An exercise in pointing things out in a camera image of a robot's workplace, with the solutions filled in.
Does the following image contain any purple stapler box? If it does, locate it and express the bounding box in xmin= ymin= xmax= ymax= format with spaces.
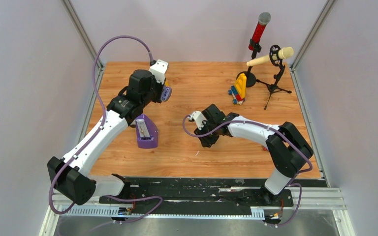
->
xmin=135 ymin=114 xmax=159 ymax=149

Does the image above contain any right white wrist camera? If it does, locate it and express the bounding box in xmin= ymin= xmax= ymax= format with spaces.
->
xmin=188 ymin=111 xmax=207 ymax=130

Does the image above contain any black tripod mic stand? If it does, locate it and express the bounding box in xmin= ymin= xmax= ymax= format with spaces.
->
xmin=256 ymin=45 xmax=292 ymax=110

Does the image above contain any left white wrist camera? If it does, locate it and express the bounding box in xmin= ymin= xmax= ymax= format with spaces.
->
xmin=149 ymin=59 xmax=169 ymax=85

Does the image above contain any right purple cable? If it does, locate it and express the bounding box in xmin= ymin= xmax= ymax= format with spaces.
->
xmin=182 ymin=115 xmax=314 ymax=228

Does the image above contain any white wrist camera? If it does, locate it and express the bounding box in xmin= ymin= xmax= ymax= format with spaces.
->
xmin=149 ymin=59 xmax=169 ymax=85
xmin=188 ymin=111 xmax=207 ymax=130

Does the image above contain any colourful toy block pile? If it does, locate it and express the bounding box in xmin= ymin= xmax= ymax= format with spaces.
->
xmin=227 ymin=73 xmax=247 ymax=105

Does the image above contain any red microphone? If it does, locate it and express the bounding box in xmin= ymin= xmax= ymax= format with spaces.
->
xmin=249 ymin=12 xmax=271 ymax=51

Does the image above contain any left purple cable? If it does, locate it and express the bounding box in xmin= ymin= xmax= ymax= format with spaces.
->
xmin=48 ymin=35 xmax=163 ymax=236

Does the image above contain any purple cable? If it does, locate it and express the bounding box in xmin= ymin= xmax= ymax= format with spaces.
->
xmin=48 ymin=35 xmax=163 ymax=236
xmin=182 ymin=115 xmax=314 ymax=228

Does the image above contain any cream microphone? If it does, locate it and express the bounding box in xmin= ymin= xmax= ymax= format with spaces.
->
xmin=246 ymin=47 xmax=294 ymax=67

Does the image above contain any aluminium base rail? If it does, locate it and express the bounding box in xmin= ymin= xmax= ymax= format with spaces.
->
xmin=39 ymin=177 xmax=355 ymax=236

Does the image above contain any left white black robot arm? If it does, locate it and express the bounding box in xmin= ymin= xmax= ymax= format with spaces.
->
xmin=47 ymin=68 xmax=171 ymax=206

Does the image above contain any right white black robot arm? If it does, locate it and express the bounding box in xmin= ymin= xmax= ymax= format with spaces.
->
xmin=184 ymin=104 xmax=314 ymax=205

